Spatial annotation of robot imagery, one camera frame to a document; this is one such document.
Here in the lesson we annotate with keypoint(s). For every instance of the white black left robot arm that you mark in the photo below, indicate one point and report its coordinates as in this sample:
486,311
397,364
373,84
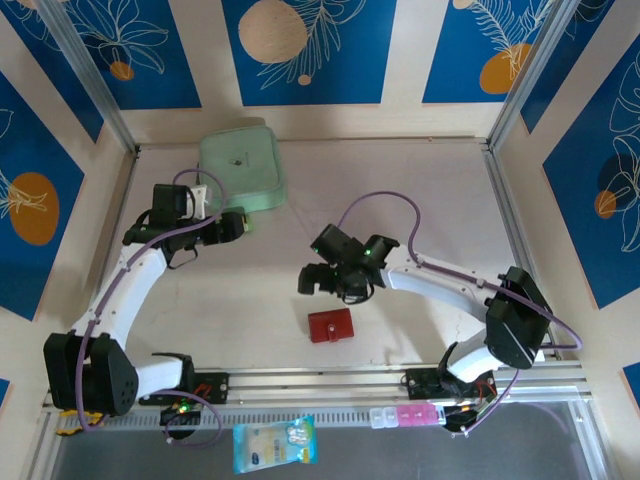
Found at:
125,295

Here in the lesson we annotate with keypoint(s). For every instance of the black left controller board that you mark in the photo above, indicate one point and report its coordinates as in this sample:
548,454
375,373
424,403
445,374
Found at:
172,417

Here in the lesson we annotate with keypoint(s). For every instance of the pink and clear pill organizer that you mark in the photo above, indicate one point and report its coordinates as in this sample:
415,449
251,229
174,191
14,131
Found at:
407,416

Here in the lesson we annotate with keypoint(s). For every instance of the wet wipes packet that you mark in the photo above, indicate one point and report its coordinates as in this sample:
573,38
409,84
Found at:
272,445

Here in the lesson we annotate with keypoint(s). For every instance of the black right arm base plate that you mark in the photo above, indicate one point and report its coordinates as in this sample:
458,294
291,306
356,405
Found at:
420,382

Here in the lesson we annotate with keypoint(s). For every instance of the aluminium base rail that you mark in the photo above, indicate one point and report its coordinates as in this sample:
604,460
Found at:
320,385

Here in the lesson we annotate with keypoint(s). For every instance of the black right controller board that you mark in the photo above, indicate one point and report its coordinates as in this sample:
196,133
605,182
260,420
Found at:
465,419

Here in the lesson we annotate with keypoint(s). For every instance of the aluminium side rail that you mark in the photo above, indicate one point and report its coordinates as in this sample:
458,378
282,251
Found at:
128,175
506,200

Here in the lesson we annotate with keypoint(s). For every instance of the small green box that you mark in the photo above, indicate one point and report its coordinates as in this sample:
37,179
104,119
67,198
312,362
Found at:
250,220

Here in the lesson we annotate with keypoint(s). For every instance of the red card holder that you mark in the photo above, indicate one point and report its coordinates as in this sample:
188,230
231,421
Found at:
331,327

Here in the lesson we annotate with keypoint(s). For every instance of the aluminium frame post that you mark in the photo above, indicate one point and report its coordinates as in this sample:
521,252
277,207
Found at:
90,75
532,75

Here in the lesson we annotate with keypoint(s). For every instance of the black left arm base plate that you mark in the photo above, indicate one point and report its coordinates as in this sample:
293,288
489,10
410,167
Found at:
217,387

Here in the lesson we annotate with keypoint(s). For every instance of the black controller board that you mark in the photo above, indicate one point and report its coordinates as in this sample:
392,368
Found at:
465,419
172,417

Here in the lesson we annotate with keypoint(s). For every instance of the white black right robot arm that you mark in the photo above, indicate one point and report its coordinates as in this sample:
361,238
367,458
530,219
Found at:
435,287

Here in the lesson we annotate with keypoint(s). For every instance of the mint green zip pouch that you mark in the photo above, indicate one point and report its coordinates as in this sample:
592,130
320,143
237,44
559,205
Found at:
240,160

